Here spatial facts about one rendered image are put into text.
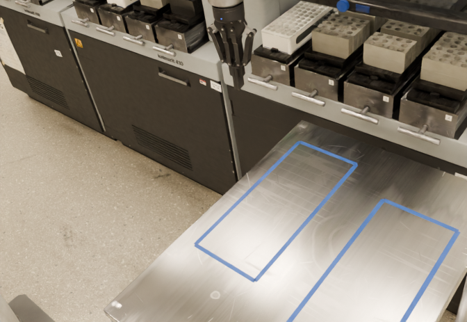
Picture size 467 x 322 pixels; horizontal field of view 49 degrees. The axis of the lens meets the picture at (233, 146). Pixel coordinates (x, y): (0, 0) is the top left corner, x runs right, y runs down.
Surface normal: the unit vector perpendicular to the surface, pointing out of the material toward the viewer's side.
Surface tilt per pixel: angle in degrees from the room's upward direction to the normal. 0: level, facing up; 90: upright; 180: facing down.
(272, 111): 90
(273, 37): 90
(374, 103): 90
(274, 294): 0
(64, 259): 0
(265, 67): 90
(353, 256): 0
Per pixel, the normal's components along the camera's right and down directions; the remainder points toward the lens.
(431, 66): -0.64, 0.56
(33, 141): -0.13, -0.76
